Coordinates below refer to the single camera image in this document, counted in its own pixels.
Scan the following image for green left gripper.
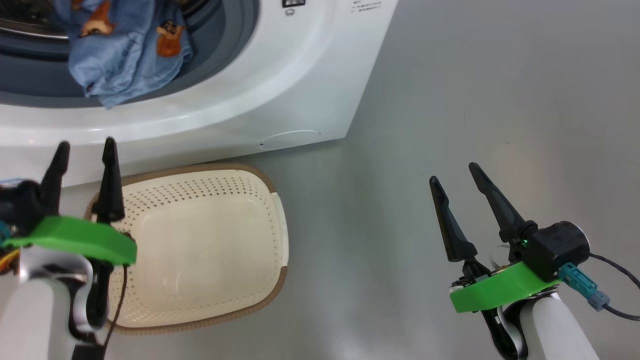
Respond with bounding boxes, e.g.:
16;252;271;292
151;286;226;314
2;137;137;266

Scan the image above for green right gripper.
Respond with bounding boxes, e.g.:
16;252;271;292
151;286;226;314
429;162;561;314

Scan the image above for blue garment small cartoon prints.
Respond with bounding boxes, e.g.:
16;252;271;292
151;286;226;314
52;0;194;109

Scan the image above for white front-load washing machine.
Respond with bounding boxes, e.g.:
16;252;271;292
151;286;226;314
0;0;399;188

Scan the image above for cream perforated laundry basket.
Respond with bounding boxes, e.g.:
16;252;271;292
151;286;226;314
84;163;290;336

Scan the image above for round filter cover flap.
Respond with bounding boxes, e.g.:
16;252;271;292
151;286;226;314
260;130;321;151

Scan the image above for thin brown cable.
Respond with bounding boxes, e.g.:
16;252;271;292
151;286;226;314
102;264;129;347

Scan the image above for black cable teal connector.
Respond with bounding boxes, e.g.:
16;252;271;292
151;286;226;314
558;252;640;322

